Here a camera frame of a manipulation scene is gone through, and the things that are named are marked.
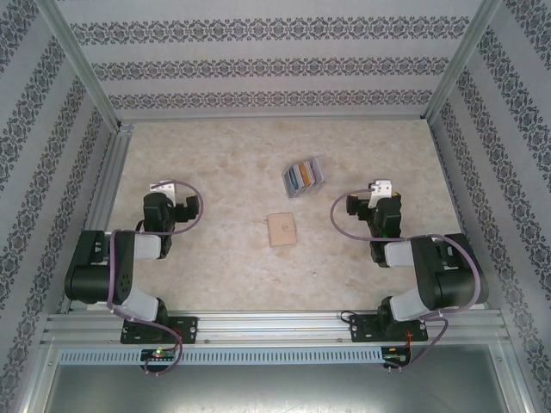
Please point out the clear plastic card stand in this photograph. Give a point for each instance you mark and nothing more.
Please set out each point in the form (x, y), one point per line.
(301, 192)

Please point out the beige card holder wallet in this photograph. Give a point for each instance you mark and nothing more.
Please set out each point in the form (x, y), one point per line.
(282, 230)

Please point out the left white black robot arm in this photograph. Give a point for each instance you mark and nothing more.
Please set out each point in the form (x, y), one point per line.
(97, 275)

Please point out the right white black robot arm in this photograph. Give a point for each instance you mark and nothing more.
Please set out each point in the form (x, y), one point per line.
(456, 279)

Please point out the dark grey card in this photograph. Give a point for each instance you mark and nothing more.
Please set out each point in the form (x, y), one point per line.
(316, 171)

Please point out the small circuit board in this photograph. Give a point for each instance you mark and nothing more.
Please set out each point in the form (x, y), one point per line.
(396, 358)
(158, 354)

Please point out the grey sheet metal panel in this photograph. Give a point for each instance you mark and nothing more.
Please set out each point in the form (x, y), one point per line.
(275, 391)

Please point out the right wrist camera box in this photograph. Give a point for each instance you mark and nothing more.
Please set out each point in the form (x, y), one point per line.
(381, 188)

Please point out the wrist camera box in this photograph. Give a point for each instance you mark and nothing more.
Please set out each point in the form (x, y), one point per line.
(381, 188)
(163, 187)

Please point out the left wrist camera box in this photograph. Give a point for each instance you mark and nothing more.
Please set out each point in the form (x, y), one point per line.
(163, 187)

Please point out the aluminium side rail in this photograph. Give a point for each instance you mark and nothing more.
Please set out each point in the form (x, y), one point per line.
(111, 172)

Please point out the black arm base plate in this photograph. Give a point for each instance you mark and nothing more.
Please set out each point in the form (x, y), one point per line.
(361, 329)
(187, 329)

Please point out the thin aluminium wall rail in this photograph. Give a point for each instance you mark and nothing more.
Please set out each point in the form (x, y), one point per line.
(275, 118)

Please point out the aluminium mounting rail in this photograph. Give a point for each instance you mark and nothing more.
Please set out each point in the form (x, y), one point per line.
(275, 329)

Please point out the aluminium corner post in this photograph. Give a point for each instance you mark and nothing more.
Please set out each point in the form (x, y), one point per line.
(82, 64)
(461, 64)

